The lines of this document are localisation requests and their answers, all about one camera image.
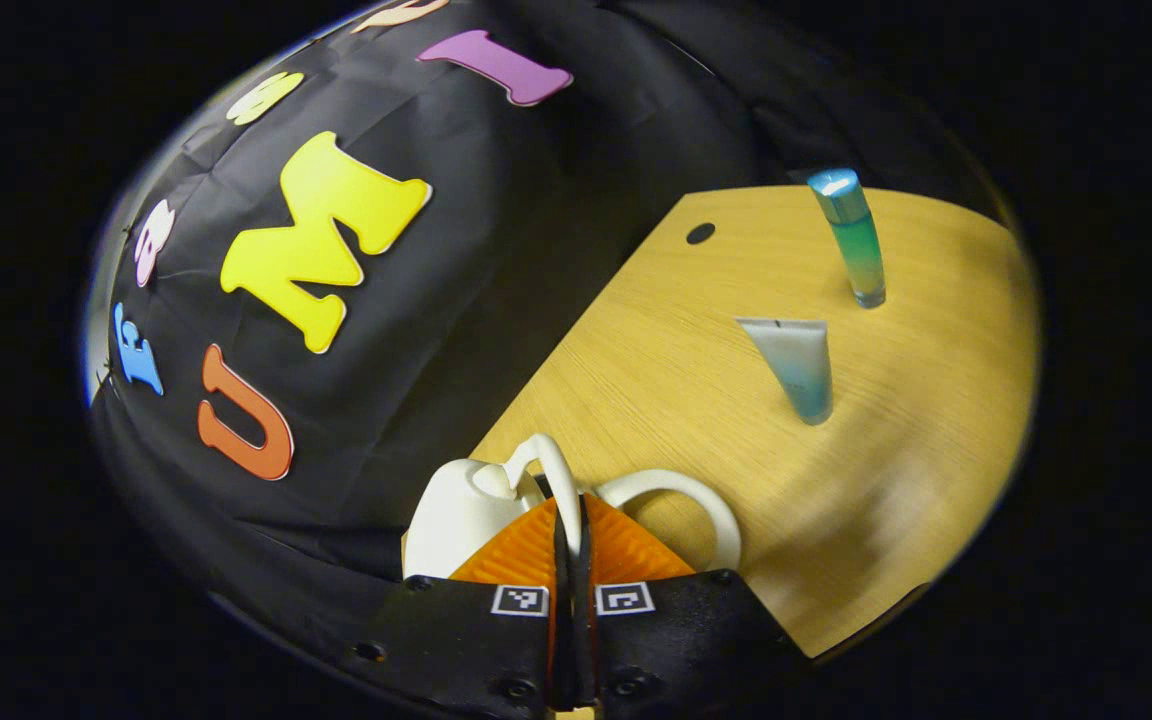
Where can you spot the small white suitcase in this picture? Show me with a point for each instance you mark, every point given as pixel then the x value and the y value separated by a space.
pixel 461 510

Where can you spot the white blue cream tube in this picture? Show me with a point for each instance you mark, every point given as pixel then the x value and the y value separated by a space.
pixel 798 365

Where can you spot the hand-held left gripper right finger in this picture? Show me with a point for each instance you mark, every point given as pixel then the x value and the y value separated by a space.
pixel 676 640

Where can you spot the blue lotion bottle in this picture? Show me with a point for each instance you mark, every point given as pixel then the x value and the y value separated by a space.
pixel 856 240

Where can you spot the black backdrop cloth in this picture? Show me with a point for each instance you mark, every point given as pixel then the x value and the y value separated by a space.
pixel 496 300

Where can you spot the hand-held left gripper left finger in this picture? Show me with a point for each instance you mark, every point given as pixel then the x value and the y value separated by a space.
pixel 476 640

